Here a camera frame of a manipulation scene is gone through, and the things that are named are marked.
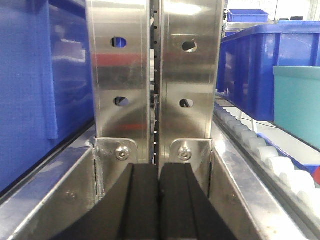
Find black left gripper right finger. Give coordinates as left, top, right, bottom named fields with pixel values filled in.
left=159, top=163, right=236, bottom=240

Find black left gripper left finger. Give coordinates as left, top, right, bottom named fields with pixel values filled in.
left=54, top=164, right=159, bottom=240

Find light teal plastic bin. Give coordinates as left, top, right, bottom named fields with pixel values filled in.
left=273, top=66, right=320, bottom=149

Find white roller conveyor track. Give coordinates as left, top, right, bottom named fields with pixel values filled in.
left=214, top=103, right=320, bottom=218

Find large blue bin left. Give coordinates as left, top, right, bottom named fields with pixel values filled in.
left=0, top=0, right=94, bottom=194

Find large blue bin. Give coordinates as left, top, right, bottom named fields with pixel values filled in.
left=216, top=24, right=320, bottom=122
left=0, top=0, right=94, bottom=194

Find large blue bin right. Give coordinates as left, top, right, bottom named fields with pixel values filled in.
left=216, top=24, right=320, bottom=122

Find distant blue bin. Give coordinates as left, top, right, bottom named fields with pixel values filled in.
left=227, top=9, right=269, bottom=23

